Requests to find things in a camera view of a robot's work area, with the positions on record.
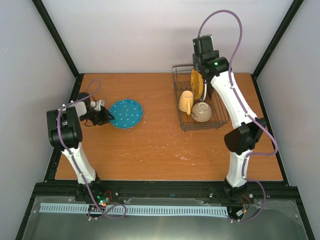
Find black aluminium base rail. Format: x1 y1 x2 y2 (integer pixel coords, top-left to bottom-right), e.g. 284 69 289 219
31 180 302 206

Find teal scalloped plate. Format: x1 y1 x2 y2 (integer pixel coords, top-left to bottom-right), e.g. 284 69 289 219
109 99 144 129

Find black rimmed striped plate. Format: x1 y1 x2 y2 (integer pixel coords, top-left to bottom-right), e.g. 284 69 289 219
206 83 214 100

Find left black frame post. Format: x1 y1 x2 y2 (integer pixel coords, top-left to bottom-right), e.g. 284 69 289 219
31 0 81 79

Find white floral bowl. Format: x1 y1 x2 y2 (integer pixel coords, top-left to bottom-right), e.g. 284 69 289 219
191 102 212 123

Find yellow ceramic mug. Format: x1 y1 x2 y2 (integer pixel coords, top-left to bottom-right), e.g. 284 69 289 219
178 90 194 115

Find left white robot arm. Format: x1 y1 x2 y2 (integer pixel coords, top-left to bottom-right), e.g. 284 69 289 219
46 92 115 202

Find right connector wires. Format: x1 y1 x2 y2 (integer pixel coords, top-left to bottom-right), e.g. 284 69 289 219
234 194 253 218

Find light blue cable duct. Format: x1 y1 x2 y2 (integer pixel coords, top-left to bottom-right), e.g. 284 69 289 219
39 203 228 218

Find yellow dotted scalloped plate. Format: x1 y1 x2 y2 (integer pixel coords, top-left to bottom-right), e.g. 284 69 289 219
190 68 204 100

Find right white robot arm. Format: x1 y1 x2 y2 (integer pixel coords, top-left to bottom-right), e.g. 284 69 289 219
192 35 266 202

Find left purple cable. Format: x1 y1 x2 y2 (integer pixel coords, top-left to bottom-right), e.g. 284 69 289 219
56 79 127 220

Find left controller board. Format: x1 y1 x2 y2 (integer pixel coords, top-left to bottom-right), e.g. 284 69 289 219
96 190 113 207

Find black frame post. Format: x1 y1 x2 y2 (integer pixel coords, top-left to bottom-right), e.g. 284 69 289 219
31 0 81 79
251 0 304 80

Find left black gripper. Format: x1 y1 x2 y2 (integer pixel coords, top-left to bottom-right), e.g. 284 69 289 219
80 107 115 126

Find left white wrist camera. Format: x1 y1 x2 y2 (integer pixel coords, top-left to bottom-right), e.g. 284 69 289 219
90 99 105 112

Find dark wire dish rack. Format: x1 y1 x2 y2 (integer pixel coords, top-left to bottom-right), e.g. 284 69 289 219
171 64 230 132

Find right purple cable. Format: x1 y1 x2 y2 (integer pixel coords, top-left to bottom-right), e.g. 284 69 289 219
198 9 279 223

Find purple cable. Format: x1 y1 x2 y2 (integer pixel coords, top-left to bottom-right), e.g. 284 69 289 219
56 79 127 220
198 9 279 223

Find right black frame post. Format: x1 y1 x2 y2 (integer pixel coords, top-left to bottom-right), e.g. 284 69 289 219
251 0 304 80

